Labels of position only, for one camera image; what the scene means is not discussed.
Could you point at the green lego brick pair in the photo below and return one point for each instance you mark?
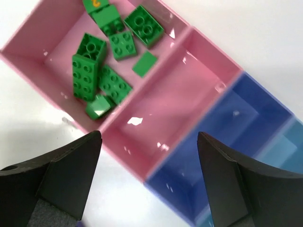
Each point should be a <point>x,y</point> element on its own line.
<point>99,106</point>
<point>144,64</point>

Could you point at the small pink container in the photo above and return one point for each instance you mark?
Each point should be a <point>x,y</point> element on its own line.
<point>173,97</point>

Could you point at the long green lego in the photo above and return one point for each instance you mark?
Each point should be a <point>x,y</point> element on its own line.
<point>84,73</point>

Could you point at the long green lego brick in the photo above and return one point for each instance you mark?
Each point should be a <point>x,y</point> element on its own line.
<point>113,85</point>

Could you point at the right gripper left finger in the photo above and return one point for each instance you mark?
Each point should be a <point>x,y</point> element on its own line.
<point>50,190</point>

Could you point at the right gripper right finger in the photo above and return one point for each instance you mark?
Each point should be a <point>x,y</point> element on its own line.
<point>248,186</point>

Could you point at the dark blue container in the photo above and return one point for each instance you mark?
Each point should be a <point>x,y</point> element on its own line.
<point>241,164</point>

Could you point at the large pink container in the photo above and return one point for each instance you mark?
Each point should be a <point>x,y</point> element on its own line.
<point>41,50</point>

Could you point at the small green lego brick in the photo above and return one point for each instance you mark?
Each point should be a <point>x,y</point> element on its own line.
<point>122,45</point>

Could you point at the light blue container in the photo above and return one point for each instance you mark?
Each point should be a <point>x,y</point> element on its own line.
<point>284,146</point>

